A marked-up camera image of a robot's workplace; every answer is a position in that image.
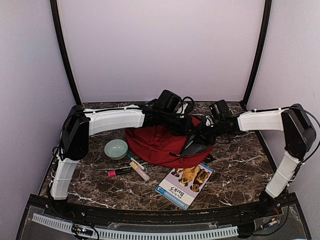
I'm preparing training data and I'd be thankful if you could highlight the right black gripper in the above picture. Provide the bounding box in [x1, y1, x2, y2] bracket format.
[190, 119, 226, 145]

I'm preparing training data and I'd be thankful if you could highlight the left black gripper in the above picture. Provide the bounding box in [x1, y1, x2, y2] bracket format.
[161, 111, 198, 137]

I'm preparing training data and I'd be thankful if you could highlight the red student backpack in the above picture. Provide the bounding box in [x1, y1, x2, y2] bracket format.
[125, 116, 213, 169]

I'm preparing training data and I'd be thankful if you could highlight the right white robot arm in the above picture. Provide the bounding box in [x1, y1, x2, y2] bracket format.
[200, 104, 317, 199]

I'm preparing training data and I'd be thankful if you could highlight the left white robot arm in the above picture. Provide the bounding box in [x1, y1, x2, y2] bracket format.
[48, 98, 195, 218]

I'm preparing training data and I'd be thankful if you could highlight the teal capped white marker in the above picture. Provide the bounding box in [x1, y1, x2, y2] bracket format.
[126, 154, 147, 173]

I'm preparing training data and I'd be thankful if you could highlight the pale yellow highlighter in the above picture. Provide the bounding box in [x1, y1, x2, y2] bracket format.
[129, 161, 150, 181]

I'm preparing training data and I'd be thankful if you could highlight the dog cover book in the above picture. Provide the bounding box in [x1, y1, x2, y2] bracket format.
[155, 163, 214, 210]

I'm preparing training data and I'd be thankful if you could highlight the celadon bowl near left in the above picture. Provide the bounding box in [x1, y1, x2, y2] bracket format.
[104, 139, 129, 160]

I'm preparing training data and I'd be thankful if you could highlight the pink black highlighter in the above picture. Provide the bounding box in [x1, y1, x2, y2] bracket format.
[107, 168, 132, 178]

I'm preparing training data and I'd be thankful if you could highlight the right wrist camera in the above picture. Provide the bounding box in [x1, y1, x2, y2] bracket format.
[204, 114, 215, 126]

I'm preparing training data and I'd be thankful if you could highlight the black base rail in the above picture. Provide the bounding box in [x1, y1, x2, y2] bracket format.
[26, 193, 298, 225]

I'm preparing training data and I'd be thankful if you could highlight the white slotted cable duct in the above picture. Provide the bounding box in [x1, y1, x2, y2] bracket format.
[31, 213, 239, 240]

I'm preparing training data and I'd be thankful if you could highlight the right black frame post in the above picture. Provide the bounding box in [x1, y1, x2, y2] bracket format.
[240, 0, 272, 109]

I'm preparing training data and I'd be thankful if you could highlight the black frame post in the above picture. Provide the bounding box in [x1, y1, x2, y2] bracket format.
[240, 0, 272, 109]
[49, 0, 82, 105]

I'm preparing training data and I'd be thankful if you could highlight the left black frame post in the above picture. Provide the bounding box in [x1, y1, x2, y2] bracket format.
[49, 0, 82, 105]

